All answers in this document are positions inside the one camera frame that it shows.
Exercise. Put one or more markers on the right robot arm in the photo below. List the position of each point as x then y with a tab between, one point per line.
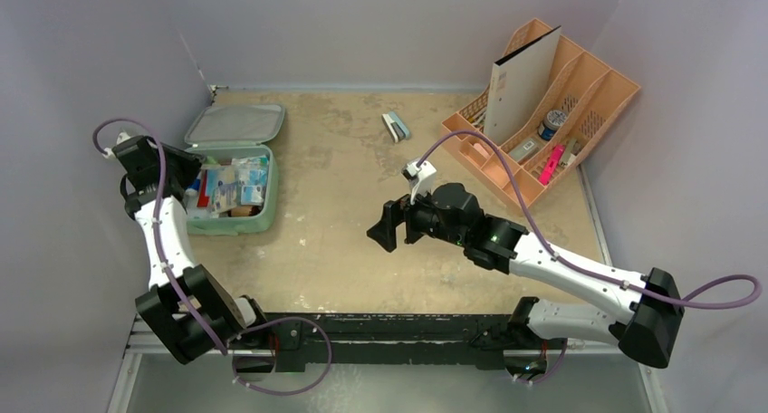
635	312

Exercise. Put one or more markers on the brown bottle orange cap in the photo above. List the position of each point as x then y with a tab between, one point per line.
244	211

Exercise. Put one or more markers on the pink desk organizer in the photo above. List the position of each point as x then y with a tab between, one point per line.
547	106

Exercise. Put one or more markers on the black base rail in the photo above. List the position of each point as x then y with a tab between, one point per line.
484	341

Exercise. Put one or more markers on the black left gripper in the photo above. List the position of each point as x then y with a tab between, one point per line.
190	164

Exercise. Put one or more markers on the white folder in organizer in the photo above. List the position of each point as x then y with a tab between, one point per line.
518	82

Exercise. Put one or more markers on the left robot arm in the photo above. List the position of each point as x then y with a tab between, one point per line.
189	311

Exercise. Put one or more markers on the pink marker in organizer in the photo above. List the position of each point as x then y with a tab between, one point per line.
551	164

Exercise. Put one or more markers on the red first aid pouch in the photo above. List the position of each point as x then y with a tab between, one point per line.
203	198

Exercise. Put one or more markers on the mint green storage case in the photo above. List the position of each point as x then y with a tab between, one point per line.
238	131

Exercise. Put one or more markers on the grey box in organizer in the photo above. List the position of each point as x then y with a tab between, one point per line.
524	150

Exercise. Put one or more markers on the clear zip bag of pads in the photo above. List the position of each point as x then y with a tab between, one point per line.
252	177

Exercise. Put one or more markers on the blue white stapler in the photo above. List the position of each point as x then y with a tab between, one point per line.
396	128

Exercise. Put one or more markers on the blue white wipes packet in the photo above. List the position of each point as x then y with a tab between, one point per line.
222	188

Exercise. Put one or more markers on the white blue bandage roll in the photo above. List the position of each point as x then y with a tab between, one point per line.
193	189

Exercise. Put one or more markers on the pink eraser in organizer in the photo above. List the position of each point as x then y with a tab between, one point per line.
479	154

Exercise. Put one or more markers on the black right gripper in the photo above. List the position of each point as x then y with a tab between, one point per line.
409	221

